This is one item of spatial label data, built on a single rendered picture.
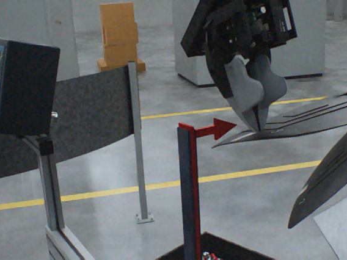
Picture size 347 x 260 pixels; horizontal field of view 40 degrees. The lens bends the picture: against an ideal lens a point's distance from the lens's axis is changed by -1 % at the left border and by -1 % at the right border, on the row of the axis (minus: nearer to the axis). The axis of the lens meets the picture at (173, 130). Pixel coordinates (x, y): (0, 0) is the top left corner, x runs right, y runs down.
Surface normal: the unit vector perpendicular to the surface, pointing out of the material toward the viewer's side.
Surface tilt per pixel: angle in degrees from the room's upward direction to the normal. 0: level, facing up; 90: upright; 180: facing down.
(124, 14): 90
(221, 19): 91
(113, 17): 90
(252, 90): 93
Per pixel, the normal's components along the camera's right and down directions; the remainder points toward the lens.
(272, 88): -0.83, 0.14
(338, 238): -0.36, -0.32
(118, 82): 0.85, 0.09
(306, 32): 0.22, 0.25
